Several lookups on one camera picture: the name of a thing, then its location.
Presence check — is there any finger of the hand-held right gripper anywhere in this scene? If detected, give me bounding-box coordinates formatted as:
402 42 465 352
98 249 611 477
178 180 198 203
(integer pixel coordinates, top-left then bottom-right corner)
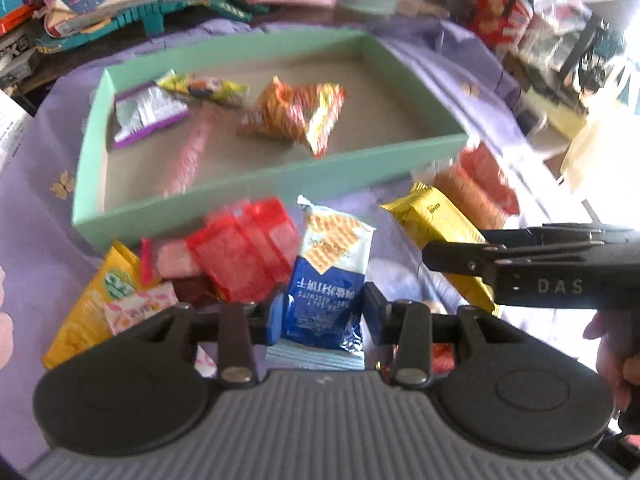
421 241 507 281

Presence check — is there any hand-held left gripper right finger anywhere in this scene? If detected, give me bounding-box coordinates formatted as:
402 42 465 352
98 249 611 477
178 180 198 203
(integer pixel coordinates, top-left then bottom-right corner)
362 282 501 386

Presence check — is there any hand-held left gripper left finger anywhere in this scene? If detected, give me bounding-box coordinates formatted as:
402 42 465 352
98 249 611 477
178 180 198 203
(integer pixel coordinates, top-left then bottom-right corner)
135 294 288 387

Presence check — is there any gold snack packet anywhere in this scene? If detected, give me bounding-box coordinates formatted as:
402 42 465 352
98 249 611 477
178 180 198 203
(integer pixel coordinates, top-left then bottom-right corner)
378 181 502 318

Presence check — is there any blue white cracker packet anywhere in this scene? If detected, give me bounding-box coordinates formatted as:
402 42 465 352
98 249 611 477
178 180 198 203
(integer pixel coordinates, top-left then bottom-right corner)
280 195 377 351

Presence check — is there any orange tube snack packet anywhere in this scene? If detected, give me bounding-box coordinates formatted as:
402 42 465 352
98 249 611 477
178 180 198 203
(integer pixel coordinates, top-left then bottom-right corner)
432 162 508 231

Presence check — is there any red translucent snack packet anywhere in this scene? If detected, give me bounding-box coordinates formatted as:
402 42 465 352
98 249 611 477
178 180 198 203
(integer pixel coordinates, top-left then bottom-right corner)
186 198 301 303

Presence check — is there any pink floral candy packet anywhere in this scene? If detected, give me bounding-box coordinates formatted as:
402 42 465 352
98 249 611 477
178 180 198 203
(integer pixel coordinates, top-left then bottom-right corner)
102 280 180 336

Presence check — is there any mint green cardboard box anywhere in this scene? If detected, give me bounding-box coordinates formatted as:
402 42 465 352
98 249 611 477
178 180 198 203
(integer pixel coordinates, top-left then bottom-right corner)
71 29 469 247

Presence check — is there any person's right hand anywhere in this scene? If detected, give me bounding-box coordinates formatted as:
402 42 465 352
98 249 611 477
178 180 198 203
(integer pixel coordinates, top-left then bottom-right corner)
582 309 640 417

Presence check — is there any pink white candy wrapper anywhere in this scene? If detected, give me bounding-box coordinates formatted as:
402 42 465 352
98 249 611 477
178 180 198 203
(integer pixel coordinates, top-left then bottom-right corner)
194 345 219 377

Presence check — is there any dark red snack packet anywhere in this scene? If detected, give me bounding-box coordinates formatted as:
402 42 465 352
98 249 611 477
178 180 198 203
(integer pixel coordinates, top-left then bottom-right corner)
172 275 221 307

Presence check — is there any yellow green snack packet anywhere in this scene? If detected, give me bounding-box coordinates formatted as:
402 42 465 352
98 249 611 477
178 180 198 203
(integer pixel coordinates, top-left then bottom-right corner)
42 240 151 371

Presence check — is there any pink stick candy packet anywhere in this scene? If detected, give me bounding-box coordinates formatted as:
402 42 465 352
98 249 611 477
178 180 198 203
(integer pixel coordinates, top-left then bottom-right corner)
162 105 221 196

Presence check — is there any orange striped snack bag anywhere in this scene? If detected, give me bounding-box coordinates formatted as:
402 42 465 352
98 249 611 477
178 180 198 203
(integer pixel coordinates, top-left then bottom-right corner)
237 76 347 157

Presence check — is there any small yellow snack packet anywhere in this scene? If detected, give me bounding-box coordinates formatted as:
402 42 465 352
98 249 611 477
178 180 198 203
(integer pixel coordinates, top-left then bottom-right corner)
156 71 250 109

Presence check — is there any purple silver snack packet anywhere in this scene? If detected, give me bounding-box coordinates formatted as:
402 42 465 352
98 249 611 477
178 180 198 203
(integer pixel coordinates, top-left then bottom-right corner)
112 83 191 149

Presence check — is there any purple floral tablecloth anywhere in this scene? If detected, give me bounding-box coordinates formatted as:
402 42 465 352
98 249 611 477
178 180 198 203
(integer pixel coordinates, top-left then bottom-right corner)
0 17 601 461

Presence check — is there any red cookie box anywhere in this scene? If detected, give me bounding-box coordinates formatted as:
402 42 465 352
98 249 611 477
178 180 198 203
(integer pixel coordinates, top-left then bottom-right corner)
470 0 536 51

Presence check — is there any white printed cardboard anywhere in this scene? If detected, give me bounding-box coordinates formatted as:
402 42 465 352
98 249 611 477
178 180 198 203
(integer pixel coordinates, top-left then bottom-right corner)
0 90 36 171

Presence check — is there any black printed box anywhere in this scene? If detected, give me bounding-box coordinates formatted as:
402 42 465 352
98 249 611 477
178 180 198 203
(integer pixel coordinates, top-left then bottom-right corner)
0 27 41 86

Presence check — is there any orange flat box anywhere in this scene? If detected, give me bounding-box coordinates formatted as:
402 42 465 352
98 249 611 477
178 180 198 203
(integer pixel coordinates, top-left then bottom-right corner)
0 7 36 36

